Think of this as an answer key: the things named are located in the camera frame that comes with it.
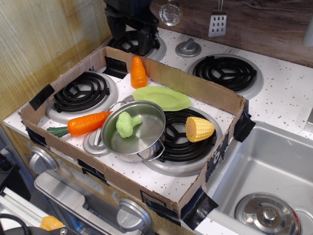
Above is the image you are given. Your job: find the left oven knob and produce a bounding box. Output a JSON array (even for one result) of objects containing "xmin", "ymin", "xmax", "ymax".
[{"xmin": 29, "ymin": 146, "xmax": 59, "ymax": 175}]

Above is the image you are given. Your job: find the hanging silver slotted spatula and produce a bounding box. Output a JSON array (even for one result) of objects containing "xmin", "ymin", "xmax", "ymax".
[{"xmin": 208, "ymin": 0, "xmax": 227, "ymax": 38}]

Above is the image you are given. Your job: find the orange toy carrot tip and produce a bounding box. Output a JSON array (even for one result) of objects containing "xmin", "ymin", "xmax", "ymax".
[{"xmin": 131, "ymin": 56, "xmax": 148, "ymax": 89}]

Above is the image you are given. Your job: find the yellow sponge piece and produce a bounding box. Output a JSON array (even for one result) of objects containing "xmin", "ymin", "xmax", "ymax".
[{"xmin": 40, "ymin": 215, "xmax": 64, "ymax": 231}]

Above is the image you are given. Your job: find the yellow toy corn cob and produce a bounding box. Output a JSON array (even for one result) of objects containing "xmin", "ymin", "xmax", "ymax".
[{"xmin": 185, "ymin": 117, "xmax": 215, "ymax": 142}]

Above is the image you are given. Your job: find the oven knob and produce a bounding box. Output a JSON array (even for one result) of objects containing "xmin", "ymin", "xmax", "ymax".
[
  {"xmin": 29, "ymin": 146, "xmax": 59, "ymax": 175},
  {"xmin": 116, "ymin": 198, "xmax": 152, "ymax": 232}
]

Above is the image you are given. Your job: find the hanging silver strainer ladle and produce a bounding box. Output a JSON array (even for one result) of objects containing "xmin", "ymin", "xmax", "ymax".
[{"xmin": 159, "ymin": 0, "xmax": 182, "ymax": 26}]

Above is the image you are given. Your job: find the silver back stove knob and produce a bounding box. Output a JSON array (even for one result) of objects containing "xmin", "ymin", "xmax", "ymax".
[{"xmin": 175, "ymin": 38, "xmax": 201, "ymax": 58}]

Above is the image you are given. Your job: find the front right stove burner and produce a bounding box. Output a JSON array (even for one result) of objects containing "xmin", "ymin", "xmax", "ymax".
[{"xmin": 144, "ymin": 107, "xmax": 223, "ymax": 177}]

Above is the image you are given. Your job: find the brown cardboard fence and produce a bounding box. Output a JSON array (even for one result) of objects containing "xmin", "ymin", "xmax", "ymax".
[{"xmin": 19, "ymin": 47, "xmax": 250, "ymax": 235}]

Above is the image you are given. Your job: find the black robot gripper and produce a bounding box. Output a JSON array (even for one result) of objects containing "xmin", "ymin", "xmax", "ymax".
[{"xmin": 105, "ymin": 0, "xmax": 159, "ymax": 56}]

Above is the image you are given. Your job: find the green toy broccoli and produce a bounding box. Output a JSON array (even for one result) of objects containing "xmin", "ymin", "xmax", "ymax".
[{"xmin": 115, "ymin": 112, "xmax": 141, "ymax": 138}]

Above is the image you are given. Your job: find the orange toy carrot with leaves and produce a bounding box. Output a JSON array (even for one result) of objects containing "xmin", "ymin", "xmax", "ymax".
[{"xmin": 47, "ymin": 111, "xmax": 112, "ymax": 138}]

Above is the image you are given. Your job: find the silver stove knob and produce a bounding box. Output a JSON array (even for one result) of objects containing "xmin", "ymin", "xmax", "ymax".
[
  {"xmin": 83, "ymin": 128, "xmax": 110, "ymax": 157},
  {"xmin": 175, "ymin": 38, "xmax": 201, "ymax": 58}
]

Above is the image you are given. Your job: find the front left stove burner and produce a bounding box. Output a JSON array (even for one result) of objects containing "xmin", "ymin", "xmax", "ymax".
[{"xmin": 46, "ymin": 71, "xmax": 118, "ymax": 124}]

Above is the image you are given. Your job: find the silver oven door handle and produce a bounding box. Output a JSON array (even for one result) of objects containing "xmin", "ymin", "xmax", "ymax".
[{"xmin": 34, "ymin": 173, "xmax": 127, "ymax": 235}]

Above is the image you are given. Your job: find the back right stove burner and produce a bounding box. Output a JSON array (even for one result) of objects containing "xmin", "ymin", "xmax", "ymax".
[{"xmin": 187, "ymin": 54, "xmax": 264, "ymax": 100}]

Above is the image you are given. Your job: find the right oven knob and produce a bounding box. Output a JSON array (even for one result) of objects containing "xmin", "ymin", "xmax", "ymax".
[{"xmin": 116, "ymin": 198, "xmax": 152, "ymax": 232}]

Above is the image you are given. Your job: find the silver front stove knob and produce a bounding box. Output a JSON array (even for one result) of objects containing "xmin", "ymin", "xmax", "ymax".
[{"xmin": 83, "ymin": 128, "xmax": 110, "ymax": 157}]

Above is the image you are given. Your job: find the small steel pot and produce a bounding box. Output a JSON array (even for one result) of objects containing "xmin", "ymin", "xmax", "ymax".
[{"xmin": 101, "ymin": 100, "xmax": 166, "ymax": 162}]

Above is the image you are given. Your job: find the back left stove burner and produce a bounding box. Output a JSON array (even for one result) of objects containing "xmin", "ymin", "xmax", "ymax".
[{"xmin": 104, "ymin": 30, "xmax": 167, "ymax": 62}]

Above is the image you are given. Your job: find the green plastic plate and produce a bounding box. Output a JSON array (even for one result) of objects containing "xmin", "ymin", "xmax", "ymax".
[{"xmin": 133, "ymin": 86, "xmax": 191, "ymax": 111}]

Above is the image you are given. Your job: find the steel pot lid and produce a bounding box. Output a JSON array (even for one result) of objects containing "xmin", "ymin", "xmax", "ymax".
[{"xmin": 234, "ymin": 193, "xmax": 302, "ymax": 235}]

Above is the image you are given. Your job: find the steel sink basin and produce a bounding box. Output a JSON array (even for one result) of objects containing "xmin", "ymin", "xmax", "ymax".
[{"xmin": 207, "ymin": 122, "xmax": 313, "ymax": 235}]

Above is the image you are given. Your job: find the stove burner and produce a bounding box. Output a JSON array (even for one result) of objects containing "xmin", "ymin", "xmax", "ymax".
[
  {"xmin": 104, "ymin": 30, "xmax": 167, "ymax": 62},
  {"xmin": 144, "ymin": 107, "xmax": 223, "ymax": 177},
  {"xmin": 46, "ymin": 71, "xmax": 118, "ymax": 124},
  {"xmin": 187, "ymin": 54, "xmax": 264, "ymax": 100}
]

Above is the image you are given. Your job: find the black cable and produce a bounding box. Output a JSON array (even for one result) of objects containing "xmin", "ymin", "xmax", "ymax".
[{"xmin": 0, "ymin": 213, "xmax": 31, "ymax": 235}]

